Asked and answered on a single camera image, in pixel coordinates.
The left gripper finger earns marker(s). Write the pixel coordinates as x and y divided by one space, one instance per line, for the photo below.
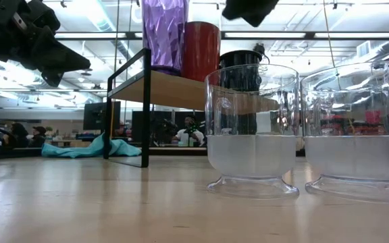
51 67
63 50

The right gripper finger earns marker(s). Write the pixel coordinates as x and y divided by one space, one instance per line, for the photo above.
250 10

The black mug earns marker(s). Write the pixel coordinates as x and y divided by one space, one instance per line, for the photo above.
240 57

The orange-red mug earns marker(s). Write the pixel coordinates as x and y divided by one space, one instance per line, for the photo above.
201 50

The purple faceted plastic tumbler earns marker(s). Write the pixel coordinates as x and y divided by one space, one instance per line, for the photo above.
162 37

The black ceiling spotlight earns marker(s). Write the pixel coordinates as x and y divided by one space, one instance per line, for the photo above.
260 47

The black monitor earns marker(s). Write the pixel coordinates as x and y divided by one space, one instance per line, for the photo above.
138 126
96 116

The person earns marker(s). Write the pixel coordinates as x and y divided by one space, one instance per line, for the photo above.
189 133
16 136
38 136

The blue cloth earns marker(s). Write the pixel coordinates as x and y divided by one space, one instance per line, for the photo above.
79 150

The clear plastic footed cup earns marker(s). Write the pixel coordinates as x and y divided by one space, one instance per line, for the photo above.
252 155
356 158

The wooden shelf, black metal frame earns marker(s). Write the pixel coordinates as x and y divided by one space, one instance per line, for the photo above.
145 101

